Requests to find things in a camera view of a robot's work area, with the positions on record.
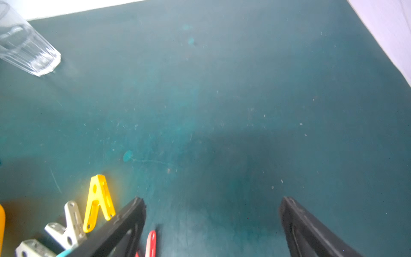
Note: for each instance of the clear drinking glass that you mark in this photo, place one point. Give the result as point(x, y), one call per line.
point(23, 46)

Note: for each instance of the red clothespin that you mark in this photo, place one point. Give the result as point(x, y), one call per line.
point(151, 244)

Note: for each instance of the yellow clothespin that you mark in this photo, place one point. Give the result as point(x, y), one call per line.
point(98, 198)

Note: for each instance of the yellow plastic storage box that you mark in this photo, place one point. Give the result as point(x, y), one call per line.
point(2, 226)

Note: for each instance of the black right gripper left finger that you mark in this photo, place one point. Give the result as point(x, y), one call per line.
point(124, 229)

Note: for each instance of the grey clothespin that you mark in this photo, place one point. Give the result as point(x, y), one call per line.
point(72, 235)
point(33, 248)

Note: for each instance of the teal clothespin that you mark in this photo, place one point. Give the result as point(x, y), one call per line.
point(64, 253)

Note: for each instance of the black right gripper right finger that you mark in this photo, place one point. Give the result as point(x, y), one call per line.
point(306, 236)

